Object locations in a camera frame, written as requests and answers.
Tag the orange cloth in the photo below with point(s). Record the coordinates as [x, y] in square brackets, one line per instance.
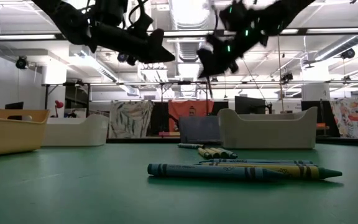
[179, 109]

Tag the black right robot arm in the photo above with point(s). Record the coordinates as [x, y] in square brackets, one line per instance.
[287, 15]

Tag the person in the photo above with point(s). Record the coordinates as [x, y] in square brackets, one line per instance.
[192, 111]

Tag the white plastic bin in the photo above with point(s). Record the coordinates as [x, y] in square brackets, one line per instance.
[76, 130]

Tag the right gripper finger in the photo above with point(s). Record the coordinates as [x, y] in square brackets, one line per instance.
[204, 67]
[217, 68]

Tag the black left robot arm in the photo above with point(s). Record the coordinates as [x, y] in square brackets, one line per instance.
[70, 18]

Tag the yellow plastic bin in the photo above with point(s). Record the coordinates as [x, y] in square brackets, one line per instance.
[11, 137]

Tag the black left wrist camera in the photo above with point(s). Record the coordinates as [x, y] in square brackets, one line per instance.
[110, 12]

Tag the dark grey plastic bin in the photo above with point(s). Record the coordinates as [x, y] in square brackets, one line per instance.
[197, 130]

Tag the black monitor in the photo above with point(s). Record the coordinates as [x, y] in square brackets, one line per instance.
[249, 105]

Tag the pale grey plastic bin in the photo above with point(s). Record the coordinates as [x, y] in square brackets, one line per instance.
[269, 133]

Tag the green table mat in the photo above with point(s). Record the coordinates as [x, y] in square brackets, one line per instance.
[73, 193]

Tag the black ceiling spotlight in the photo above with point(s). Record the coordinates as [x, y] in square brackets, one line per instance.
[347, 53]
[21, 63]
[287, 76]

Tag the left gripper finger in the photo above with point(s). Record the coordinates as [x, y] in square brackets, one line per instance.
[160, 49]

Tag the red desk lamp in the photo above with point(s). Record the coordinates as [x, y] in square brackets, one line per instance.
[59, 104]

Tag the leaf print cloth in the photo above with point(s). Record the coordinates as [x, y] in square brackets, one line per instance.
[130, 119]

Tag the ceiling strip light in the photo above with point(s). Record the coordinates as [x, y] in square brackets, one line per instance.
[340, 30]
[188, 33]
[20, 37]

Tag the silver ventilation duct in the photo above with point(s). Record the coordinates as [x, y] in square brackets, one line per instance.
[190, 18]

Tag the colourful floral cloth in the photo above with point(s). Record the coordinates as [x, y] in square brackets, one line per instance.
[353, 118]

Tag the white column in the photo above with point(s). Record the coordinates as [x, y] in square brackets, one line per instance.
[315, 92]

